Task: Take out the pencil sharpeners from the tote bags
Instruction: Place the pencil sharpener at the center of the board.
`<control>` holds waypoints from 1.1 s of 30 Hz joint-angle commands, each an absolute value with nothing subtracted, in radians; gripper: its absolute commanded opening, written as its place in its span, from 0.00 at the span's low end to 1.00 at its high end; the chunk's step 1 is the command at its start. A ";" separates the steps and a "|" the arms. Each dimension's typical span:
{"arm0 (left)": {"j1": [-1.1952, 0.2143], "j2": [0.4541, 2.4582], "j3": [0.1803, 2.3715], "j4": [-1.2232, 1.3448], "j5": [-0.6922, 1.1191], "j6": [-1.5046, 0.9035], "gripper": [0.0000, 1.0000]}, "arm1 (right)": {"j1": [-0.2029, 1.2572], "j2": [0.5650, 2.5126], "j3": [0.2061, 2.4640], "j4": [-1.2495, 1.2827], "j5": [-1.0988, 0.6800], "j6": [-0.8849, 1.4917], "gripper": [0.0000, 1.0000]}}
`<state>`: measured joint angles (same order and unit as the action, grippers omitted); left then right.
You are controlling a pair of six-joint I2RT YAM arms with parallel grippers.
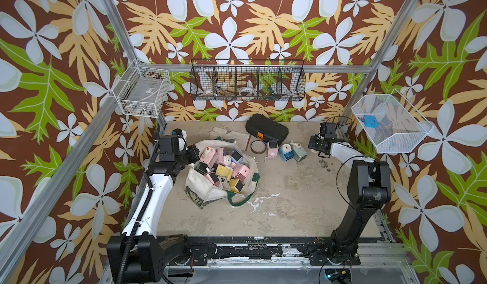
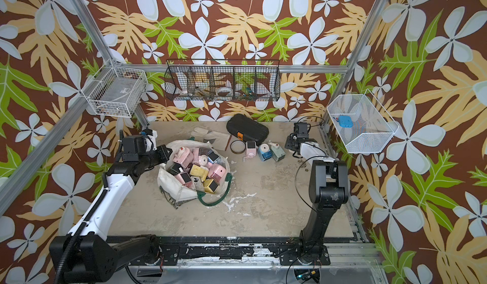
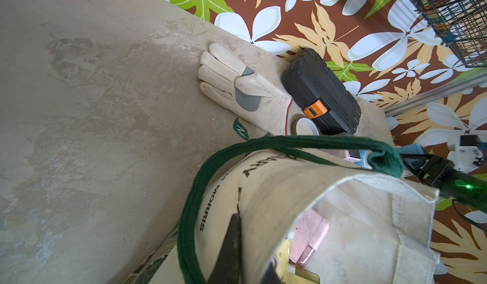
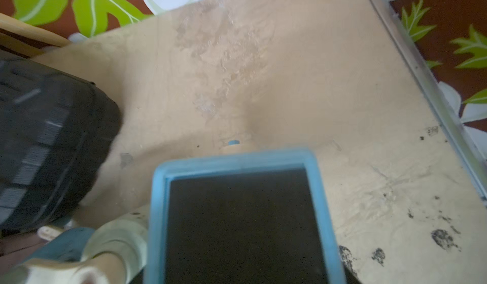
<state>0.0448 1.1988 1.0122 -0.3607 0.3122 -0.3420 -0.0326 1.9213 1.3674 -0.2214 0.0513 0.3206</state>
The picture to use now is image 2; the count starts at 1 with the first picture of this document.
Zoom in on black wire basket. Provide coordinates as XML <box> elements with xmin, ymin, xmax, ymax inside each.
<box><xmin>164</xmin><ymin>59</ymin><xmax>282</xmax><ymax>101</ymax></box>

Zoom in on cream work glove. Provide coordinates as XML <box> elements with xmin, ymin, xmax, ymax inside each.
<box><xmin>191</xmin><ymin>127</ymin><xmax>231</xmax><ymax>151</ymax></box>

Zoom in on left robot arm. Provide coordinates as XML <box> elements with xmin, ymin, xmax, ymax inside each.
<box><xmin>49</xmin><ymin>145</ymin><xmax>172</xmax><ymax>283</ymax></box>

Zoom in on cream tote bag green handles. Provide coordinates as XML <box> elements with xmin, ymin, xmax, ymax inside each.
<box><xmin>157</xmin><ymin>140</ymin><xmax>233</xmax><ymax>208</ymax></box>

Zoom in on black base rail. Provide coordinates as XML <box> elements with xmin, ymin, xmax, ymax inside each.
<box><xmin>127</xmin><ymin>236</ymin><xmax>331</xmax><ymax>266</ymax></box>

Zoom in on white wire basket left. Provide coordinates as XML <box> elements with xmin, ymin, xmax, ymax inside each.
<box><xmin>82</xmin><ymin>60</ymin><xmax>148</xmax><ymax>118</ymax></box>

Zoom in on brown tape roll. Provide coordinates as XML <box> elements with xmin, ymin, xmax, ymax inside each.
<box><xmin>230</xmin><ymin>140</ymin><xmax>247</xmax><ymax>155</ymax></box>

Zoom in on large pink pencil sharpener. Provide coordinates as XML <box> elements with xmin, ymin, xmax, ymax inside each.
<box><xmin>173</xmin><ymin>146</ymin><xmax>194</xmax><ymax>169</ymax></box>

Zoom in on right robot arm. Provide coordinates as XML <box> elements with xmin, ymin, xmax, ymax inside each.
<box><xmin>285</xmin><ymin>134</ymin><xmax>350</xmax><ymax>265</ymax></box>

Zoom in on blue object in basket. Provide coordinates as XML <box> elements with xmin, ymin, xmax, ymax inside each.
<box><xmin>338</xmin><ymin>115</ymin><xmax>353</xmax><ymax>128</ymax></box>

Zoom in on blue pencil sharpener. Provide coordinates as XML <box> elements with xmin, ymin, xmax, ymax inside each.
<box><xmin>257</xmin><ymin>143</ymin><xmax>272</xmax><ymax>162</ymax></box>

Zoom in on green pencil sharpener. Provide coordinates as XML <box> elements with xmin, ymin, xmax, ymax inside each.
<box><xmin>269</xmin><ymin>142</ymin><xmax>285</xmax><ymax>162</ymax></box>

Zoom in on black hard case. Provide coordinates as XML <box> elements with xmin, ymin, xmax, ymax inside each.
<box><xmin>227</xmin><ymin>114</ymin><xmax>269</xmax><ymax>146</ymax></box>

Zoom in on white tape roll in basket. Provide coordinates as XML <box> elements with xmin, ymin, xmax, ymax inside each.
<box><xmin>216</xmin><ymin>87</ymin><xmax>233</xmax><ymax>97</ymax></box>

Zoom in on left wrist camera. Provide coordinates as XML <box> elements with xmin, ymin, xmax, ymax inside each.
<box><xmin>117</xmin><ymin>129</ymin><xmax>157</xmax><ymax>162</ymax></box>

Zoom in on yellow pencil sharpener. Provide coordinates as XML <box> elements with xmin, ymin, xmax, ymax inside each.
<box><xmin>190</xmin><ymin>164</ymin><xmax>209</xmax><ymax>182</ymax></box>

